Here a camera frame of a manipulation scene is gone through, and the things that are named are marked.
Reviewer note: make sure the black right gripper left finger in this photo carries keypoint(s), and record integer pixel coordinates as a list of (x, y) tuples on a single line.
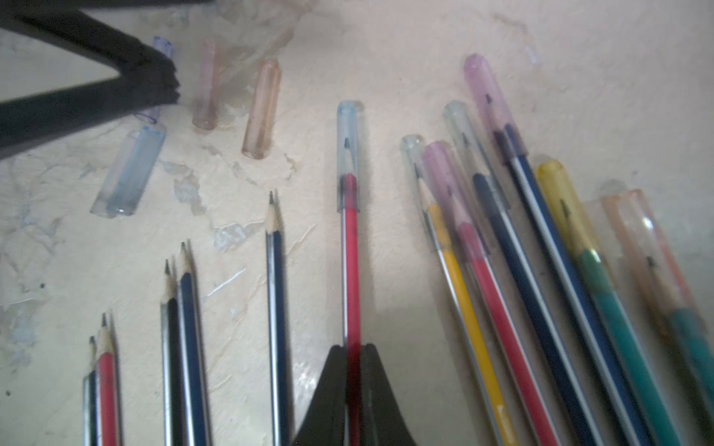
[(324, 422)]

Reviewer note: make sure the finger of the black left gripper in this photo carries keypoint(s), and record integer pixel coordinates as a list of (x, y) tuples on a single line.
[(79, 33), (34, 120)]

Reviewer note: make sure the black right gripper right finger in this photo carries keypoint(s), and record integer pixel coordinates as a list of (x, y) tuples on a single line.
[(381, 419)]

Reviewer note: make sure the clear purple pencil cap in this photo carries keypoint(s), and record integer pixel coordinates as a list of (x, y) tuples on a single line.
[(163, 82)]

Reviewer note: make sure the clear pink pencil cap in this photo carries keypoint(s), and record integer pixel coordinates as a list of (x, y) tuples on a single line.
[(205, 113)]

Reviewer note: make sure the clear blue pencil cap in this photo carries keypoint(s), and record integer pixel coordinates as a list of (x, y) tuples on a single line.
[(129, 174)]

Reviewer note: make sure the black white striped pencil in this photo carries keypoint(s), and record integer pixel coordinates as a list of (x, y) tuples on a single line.
[(170, 341)]

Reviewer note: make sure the red pencil with blue cap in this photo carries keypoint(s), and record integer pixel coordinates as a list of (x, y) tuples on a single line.
[(348, 207)]

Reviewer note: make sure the red striped pencil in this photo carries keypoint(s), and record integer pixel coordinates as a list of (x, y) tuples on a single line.
[(107, 405)]

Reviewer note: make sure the bundle of capped pencils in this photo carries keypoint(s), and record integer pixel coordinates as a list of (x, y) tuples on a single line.
[(545, 283)]

